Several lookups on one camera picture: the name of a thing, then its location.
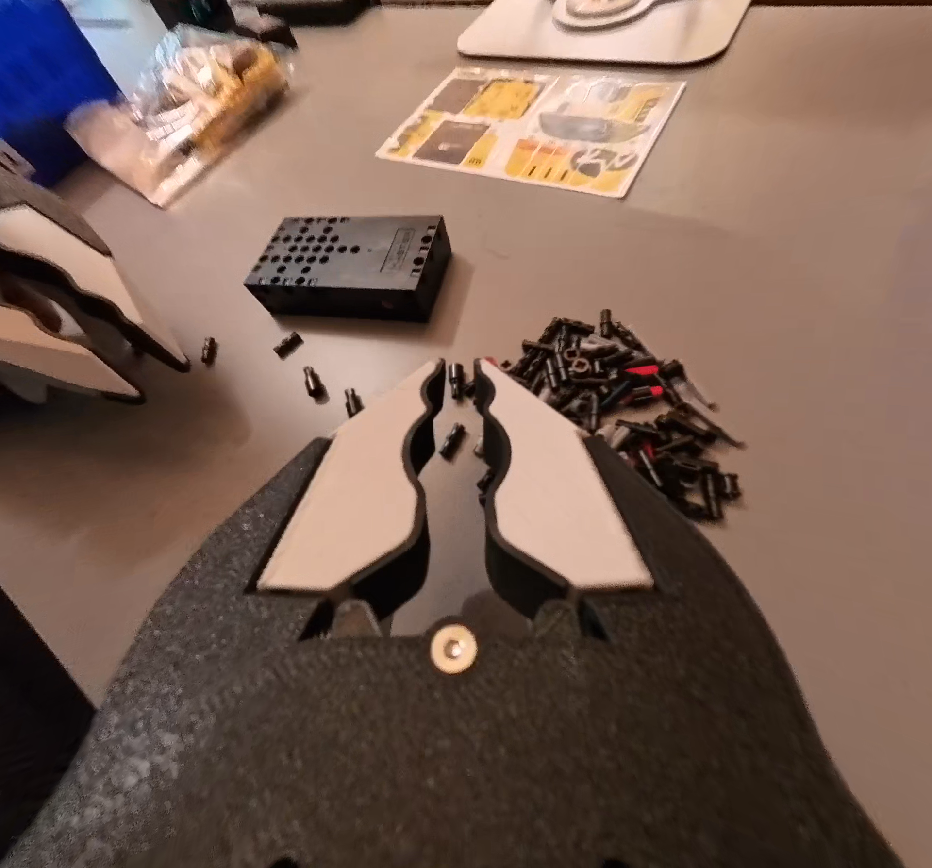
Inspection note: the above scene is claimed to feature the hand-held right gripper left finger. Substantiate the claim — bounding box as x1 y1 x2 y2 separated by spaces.
256 358 447 619

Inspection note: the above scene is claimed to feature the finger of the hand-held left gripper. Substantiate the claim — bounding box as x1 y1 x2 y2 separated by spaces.
0 201 192 374
0 278 145 404

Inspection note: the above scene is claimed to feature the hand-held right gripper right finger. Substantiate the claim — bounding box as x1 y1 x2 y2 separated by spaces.
473 358 654 620

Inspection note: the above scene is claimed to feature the blue plastic bin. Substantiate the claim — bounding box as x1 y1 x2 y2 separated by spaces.
0 0 125 188

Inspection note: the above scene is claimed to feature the pile of black pins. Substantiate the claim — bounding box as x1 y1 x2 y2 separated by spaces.
502 309 745 521

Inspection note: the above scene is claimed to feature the clear bag of yellow parts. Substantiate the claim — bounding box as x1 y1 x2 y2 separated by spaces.
64 27 296 208

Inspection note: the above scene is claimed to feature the black perforated box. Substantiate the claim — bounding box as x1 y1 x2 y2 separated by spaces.
244 215 453 324

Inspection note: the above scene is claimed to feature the black flat case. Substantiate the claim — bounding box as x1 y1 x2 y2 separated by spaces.
251 0 376 28

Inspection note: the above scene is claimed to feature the yellow sticker sheet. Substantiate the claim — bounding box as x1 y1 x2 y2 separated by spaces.
375 67 687 199

